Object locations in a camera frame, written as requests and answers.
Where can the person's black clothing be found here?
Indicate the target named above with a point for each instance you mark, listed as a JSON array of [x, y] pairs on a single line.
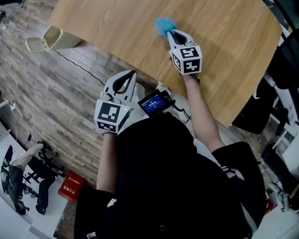
[[174, 183]]

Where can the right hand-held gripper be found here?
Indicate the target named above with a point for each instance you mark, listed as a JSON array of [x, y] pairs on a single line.
[[188, 60]]

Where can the black office chair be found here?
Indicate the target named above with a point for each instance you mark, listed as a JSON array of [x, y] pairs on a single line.
[[291, 58], [261, 108]]

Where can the blue fluffy trash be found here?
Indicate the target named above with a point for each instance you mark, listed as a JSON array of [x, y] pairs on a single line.
[[164, 27]]

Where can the red cardboard box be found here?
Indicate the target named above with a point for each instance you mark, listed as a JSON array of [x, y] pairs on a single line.
[[71, 187]]

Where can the chest device with blue screen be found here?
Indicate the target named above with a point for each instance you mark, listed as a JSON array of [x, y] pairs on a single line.
[[153, 104]]

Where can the person's right forearm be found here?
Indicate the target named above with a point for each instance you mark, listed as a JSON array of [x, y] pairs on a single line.
[[201, 113]]

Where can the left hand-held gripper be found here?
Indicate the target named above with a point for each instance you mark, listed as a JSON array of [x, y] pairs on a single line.
[[109, 114]]

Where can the person's left forearm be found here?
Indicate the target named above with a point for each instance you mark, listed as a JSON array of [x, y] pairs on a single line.
[[106, 163]]

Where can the cream plastic trash bin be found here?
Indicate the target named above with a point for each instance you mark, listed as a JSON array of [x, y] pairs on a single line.
[[61, 40]]

